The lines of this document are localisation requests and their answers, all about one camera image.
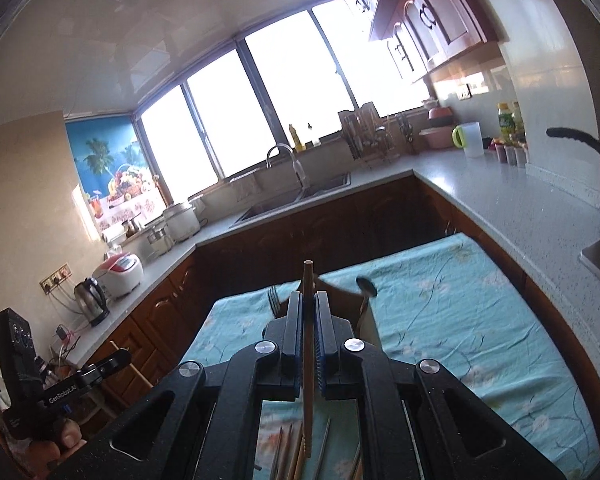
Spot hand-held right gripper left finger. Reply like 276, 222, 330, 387
46, 291, 306, 480

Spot dark wooden lower cabinets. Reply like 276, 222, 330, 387
79, 174, 600, 413

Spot steel kitchen faucet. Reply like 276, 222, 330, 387
265, 143, 309, 194

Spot wooden utensil holder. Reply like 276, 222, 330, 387
314, 274, 381, 352

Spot glass jar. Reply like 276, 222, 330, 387
147, 227, 174, 257

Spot person's left hand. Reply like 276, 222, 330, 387
22, 417, 87, 469

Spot pink pot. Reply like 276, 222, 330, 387
427, 104, 456, 129

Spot steel kitchen sink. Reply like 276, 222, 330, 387
230, 172, 354, 226

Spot black pan handle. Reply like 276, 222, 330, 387
546, 126, 600, 162

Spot knife and scissors block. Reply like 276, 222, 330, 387
397, 112, 421, 156

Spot white jug green handle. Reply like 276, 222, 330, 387
452, 121, 484, 158

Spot large wooden upper cabinet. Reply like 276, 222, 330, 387
368, 0, 502, 84

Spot white cooking pot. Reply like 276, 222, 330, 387
162, 201, 202, 244

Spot steel electric kettle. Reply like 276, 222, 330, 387
73, 277, 111, 327

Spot tropical beach poster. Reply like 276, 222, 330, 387
65, 116, 164, 232

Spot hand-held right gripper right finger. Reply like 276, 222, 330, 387
315, 291, 567, 480

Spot wire dish rack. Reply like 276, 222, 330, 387
338, 102, 406, 164

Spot kitchen window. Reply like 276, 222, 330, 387
136, 0, 432, 202

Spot white and red rice cooker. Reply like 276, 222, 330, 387
92, 253, 145, 297

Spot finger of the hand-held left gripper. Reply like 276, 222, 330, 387
77, 348, 132, 387

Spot brass wall socket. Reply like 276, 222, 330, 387
39, 262, 74, 294

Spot metal spoon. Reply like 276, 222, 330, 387
356, 277, 379, 326

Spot teal floral cloth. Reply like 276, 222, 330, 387
180, 232, 600, 480

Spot pink basin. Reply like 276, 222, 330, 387
418, 127, 459, 150

